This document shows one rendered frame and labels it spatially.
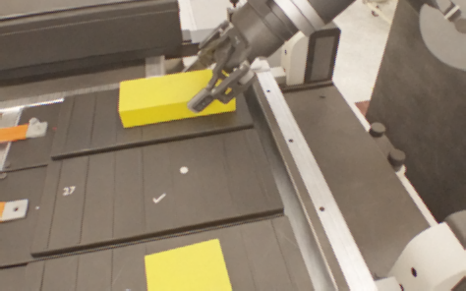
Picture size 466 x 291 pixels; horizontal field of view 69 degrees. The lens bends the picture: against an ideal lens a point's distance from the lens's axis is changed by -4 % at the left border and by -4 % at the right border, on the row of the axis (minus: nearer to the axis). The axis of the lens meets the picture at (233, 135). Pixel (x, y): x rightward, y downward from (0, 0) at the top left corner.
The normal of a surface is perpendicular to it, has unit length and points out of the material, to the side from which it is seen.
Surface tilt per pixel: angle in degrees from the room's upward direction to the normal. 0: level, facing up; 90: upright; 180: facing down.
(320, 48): 90
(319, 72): 90
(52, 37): 90
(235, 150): 0
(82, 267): 0
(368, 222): 0
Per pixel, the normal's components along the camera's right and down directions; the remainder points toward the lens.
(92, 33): 0.20, 0.68
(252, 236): -0.03, -0.72
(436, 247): -0.64, -0.46
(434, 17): -0.85, 0.39
